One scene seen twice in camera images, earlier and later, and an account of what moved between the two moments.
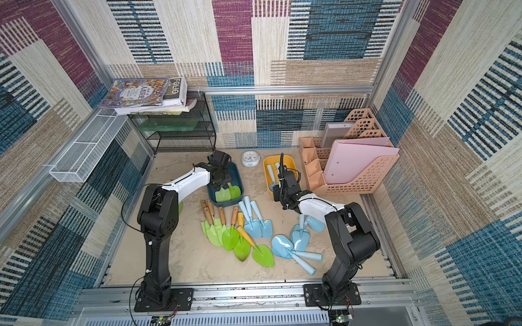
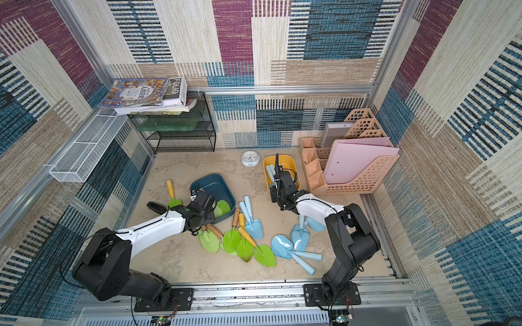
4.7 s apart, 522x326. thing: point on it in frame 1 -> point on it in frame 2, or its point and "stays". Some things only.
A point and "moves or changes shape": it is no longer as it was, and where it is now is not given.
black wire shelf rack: x=192 y=131 stays
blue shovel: x=300 y=236 stays
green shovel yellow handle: x=235 y=191 -> x=221 y=208
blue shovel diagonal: x=271 y=172 stays
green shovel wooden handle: x=223 y=195 -> x=217 y=212
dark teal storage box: x=236 y=180 moves or changes shape
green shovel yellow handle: x=262 y=252 stays
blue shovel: x=252 y=228 stays
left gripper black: x=227 y=178 -> x=211 y=214
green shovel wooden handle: x=222 y=215 -> x=221 y=241
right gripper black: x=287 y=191 stays
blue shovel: x=266 y=225 -> x=271 y=172
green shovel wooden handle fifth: x=231 y=235 stays
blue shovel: x=279 y=242 stays
